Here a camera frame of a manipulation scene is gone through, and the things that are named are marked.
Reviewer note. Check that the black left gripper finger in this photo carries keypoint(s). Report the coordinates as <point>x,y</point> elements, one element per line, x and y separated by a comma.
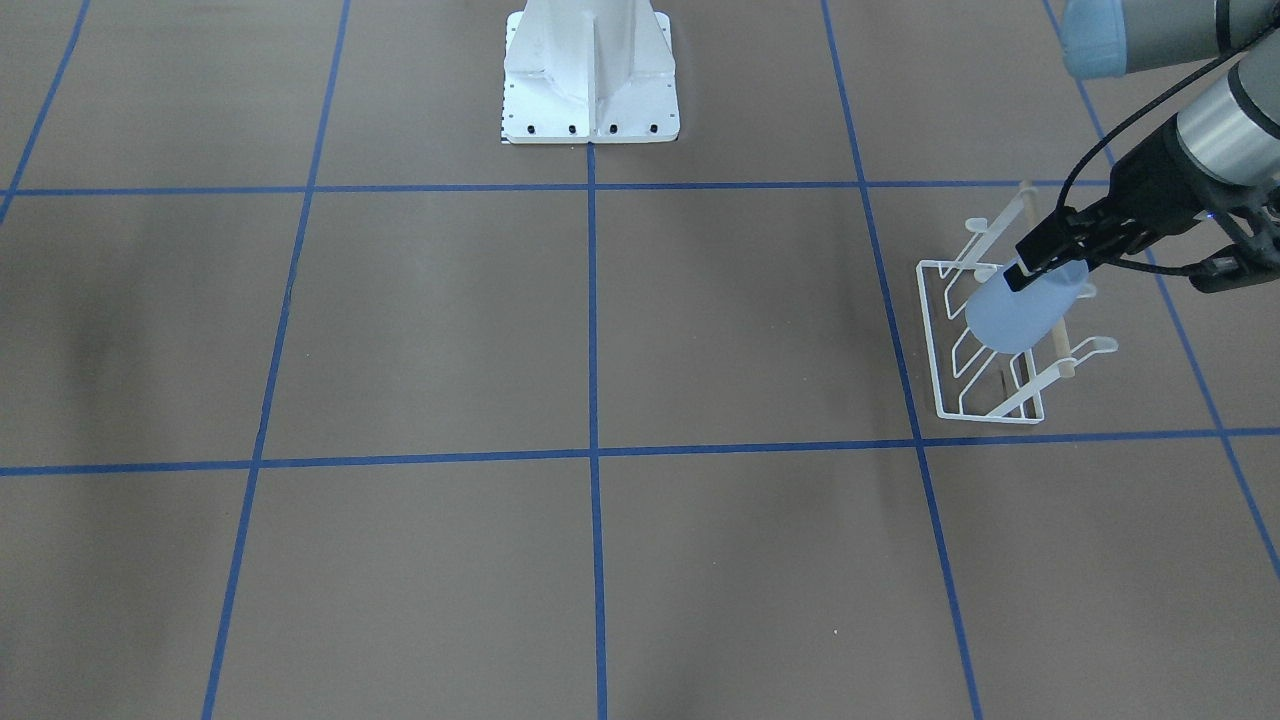
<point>1052,243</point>

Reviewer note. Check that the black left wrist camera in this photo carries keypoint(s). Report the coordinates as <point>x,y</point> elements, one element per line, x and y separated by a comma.
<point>1251,257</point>

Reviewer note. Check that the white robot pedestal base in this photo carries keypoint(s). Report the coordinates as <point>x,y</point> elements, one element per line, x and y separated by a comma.
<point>589,72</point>

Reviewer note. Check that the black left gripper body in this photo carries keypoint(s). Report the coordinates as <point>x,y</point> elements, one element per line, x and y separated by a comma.
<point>1153,176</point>

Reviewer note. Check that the brown paper table cover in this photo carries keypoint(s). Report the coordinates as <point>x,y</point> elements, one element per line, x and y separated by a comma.
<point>320,402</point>

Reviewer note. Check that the white wire cup holder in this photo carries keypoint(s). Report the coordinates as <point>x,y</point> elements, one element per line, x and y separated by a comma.
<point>992,351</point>

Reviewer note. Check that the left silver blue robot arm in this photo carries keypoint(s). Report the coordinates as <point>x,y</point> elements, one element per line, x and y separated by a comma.
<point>1229,130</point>

